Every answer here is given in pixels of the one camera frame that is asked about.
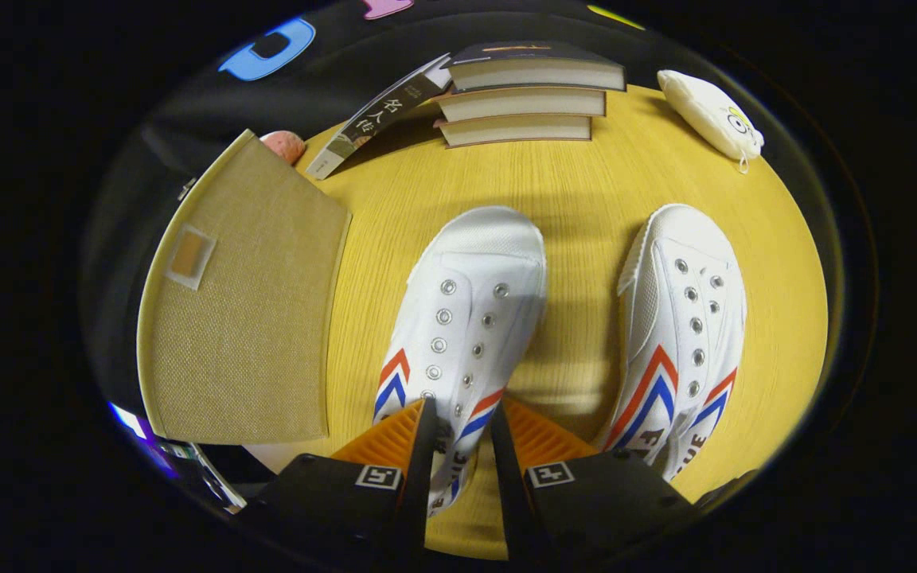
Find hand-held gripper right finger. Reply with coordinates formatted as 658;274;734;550
490;398;698;566

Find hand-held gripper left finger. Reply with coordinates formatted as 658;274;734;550
240;396;439;573

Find white canvas shoe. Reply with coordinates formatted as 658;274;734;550
595;203;747;483
373;205;547;518

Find beige fabric storage box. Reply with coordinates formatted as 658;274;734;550
136;129;353;446

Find computer monitor screen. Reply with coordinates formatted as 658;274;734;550
107;400;248;514

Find watermelon slice plush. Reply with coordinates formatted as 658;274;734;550
259;130;306;166

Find brown cover book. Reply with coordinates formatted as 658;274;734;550
435;115;593;150
433;86;607;123

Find white portrait cover book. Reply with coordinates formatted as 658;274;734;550
305;53;453;181

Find white plush pouch with eyes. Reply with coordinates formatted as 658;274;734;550
657;69;766;174

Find black cover book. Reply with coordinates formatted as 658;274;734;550
443;41;626;92

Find black backdrop cloth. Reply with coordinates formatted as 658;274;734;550
80;0;666;399

